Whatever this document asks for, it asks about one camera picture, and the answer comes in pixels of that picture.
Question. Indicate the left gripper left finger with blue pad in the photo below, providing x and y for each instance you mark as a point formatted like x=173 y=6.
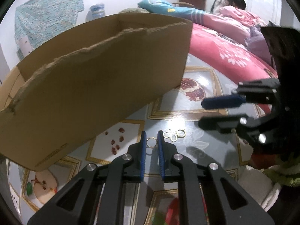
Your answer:
x=95 y=195

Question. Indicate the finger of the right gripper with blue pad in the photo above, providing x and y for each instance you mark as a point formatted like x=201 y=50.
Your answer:
x=222 y=124
x=222 y=102

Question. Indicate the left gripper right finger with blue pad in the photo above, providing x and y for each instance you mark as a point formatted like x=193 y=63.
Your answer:
x=206 y=192

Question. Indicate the red floral quilt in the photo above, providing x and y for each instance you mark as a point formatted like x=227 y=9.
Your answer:
x=233 y=61

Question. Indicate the teal blue pillow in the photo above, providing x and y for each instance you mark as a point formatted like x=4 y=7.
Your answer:
x=165 y=8

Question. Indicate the brown cardboard box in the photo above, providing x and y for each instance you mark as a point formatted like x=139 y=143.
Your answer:
x=85 y=80

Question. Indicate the sleeping person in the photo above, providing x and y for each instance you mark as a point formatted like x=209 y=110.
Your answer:
x=218 y=4

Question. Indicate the wooden chair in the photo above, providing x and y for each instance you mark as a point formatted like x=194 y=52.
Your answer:
x=182 y=4

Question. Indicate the blue water bottle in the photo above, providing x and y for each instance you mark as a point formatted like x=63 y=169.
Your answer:
x=95 y=11

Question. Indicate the white cylinder appliance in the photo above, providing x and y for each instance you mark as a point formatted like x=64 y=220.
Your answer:
x=25 y=47

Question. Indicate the teal floral hanging cloth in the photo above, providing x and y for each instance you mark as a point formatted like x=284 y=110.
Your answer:
x=41 y=20

